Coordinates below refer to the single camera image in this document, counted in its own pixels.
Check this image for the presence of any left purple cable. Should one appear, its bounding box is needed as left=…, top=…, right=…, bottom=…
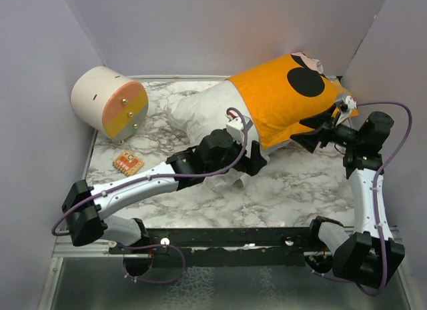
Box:
left=51, top=107, right=187, bottom=284

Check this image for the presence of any white cylinder with orange lid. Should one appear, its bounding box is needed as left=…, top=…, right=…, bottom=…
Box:
left=71, top=66, right=149, bottom=142

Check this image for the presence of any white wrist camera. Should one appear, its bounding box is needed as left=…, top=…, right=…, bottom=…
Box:
left=226, top=113, right=253, bottom=142
left=335, top=92, right=357, bottom=115

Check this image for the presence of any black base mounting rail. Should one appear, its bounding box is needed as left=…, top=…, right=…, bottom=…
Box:
left=109, top=227, right=330, bottom=268

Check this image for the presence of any orange Mickey Mouse pillowcase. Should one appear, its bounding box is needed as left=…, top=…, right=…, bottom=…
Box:
left=228, top=53, right=349, bottom=149

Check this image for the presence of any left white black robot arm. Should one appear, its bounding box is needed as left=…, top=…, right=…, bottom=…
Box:
left=61, top=129, right=267, bottom=253

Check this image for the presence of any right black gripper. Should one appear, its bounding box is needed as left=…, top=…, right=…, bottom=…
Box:
left=292, top=103, right=364, bottom=153

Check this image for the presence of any white pillow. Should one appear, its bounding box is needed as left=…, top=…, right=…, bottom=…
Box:
left=164, top=80, right=290, bottom=188

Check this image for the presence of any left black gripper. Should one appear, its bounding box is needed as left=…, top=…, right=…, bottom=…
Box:
left=205, top=131, right=266, bottom=175

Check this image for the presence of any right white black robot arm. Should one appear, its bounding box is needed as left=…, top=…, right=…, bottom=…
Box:
left=291, top=107, right=405, bottom=289

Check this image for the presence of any small orange patterned card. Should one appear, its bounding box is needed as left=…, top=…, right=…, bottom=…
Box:
left=112, top=151, right=144, bottom=177

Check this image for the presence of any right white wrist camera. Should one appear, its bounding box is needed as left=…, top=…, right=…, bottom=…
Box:
left=335, top=92, right=357, bottom=115

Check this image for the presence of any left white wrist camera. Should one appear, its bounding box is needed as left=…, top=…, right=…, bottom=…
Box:
left=226, top=113, right=253, bottom=142

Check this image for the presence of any aluminium frame rail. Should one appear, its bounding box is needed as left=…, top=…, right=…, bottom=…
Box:
left=51, top=219, right=406, bottom=259

